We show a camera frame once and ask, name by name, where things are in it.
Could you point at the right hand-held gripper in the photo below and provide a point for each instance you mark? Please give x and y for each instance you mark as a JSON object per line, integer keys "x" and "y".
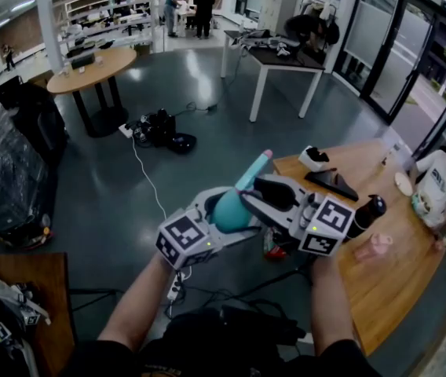
{"x": 329, "y": 226}

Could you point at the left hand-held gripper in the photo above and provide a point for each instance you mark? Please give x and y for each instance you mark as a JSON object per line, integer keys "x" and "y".
{"x": 183, "y": 242}

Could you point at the teal bottle body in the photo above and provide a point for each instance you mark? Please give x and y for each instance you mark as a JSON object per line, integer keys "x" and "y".
{"x": 227, "y": 216}

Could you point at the teal pink bottle cap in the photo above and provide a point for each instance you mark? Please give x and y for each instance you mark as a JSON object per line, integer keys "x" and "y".
{"x": 252, "y": 171}

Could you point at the person's left forearm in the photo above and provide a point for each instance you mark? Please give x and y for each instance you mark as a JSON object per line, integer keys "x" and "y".
{"x": 136, "y": 308}

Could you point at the person's right forearm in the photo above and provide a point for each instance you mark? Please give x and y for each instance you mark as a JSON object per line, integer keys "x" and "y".
{"x": 331, "y": 308}

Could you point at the white box with black item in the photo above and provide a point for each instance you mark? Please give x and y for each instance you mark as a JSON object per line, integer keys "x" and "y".
{"x": 307, "y": 163}

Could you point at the black wedge stand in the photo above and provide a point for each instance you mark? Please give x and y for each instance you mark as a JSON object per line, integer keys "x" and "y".
{"x": 325, "y": 179}

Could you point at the black round disc device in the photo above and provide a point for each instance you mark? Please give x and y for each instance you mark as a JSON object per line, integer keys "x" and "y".
{"x": 181, "y": 144}

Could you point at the white power strip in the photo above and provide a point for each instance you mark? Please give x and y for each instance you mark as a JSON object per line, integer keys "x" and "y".
{"x": 126, "y": 130}
{"x": 175, "y": 287}

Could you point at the black flask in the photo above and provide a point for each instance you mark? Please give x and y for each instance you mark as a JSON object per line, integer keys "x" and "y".
{"x": 368, "y": 214}

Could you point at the pink cup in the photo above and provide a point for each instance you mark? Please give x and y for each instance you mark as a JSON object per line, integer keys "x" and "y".
{"x": 380, "y": 242}

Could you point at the black bag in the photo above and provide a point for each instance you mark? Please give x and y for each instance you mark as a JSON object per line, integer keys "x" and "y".
{"x": 162, "y": 128}

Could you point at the black power adapter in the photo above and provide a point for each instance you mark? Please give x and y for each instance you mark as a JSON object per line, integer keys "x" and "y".
{"x": 211, "y": 108}

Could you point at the white plate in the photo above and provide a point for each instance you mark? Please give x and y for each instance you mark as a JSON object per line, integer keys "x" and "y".
{"x": 403, "y": 182}

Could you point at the person's black shirt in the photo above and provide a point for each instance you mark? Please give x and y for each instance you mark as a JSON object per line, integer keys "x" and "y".
{"x": 215, "y": 348}

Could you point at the rectangular wooden table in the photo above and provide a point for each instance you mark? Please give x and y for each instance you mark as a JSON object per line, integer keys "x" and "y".
{"x": 384, "y": 289}

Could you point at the white food container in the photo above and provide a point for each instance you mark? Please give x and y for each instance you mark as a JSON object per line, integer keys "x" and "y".
{"x": 423, "y": 204}

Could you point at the white framed black table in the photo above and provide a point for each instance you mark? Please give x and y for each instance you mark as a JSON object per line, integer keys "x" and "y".
{"x": 286, "y": 59}

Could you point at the coat rack with clothes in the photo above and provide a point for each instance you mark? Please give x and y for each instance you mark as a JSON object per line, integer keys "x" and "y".
{"x": 331, "y": 26}

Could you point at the small brown wooden table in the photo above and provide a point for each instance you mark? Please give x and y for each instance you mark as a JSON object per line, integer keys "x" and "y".
{"x": 50, "y": 289}

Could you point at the white locker cabinet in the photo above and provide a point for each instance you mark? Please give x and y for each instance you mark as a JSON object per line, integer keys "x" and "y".
{"x": 276, "y": 8}

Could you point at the round wooden table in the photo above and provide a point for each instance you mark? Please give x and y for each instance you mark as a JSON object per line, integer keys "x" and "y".
{"x": 89, "y": 73}

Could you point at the black equipment case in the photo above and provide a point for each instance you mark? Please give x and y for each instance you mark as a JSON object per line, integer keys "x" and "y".
{"x": 42, "y": 124}

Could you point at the black framed glass doors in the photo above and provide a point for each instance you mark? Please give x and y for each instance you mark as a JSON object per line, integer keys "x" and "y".
{"x": 403, "y": 41}

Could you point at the grey gripper device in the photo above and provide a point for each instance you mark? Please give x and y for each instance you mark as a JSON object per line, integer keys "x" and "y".
{"x": 30, "y": 316}

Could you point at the white shelving unit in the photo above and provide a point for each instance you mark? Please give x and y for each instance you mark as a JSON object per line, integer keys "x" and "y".
{"x": 121, "y": 24}

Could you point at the plastic wrapped black machine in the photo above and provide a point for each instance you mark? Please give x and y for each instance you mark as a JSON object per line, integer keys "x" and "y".
{"x": 7, "y": 163}

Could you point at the white square column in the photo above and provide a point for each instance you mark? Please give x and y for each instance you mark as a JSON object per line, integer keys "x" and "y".
{"x": 48, "y": 22}

